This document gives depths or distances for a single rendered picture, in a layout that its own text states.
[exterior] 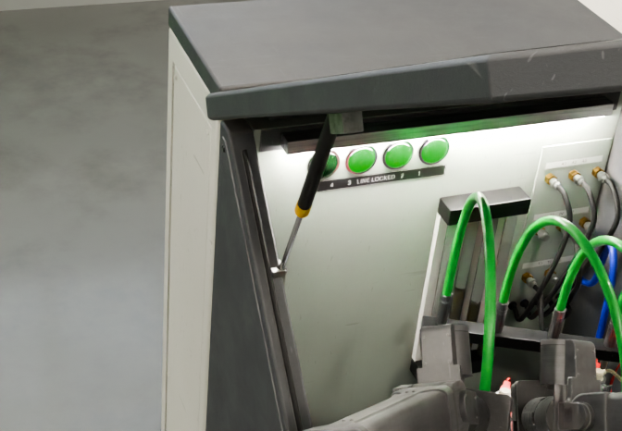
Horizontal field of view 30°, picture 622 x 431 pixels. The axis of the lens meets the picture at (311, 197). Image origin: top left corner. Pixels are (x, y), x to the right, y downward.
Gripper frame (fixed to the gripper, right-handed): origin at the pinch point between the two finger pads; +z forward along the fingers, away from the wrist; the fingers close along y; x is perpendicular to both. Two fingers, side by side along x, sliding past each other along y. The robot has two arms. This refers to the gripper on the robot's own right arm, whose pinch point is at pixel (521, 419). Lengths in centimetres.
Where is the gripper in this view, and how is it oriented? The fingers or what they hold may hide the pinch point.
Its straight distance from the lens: 169.0
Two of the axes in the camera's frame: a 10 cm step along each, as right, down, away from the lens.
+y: -0.1, -9.8, 2.0
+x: -9.9, -0.1, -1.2
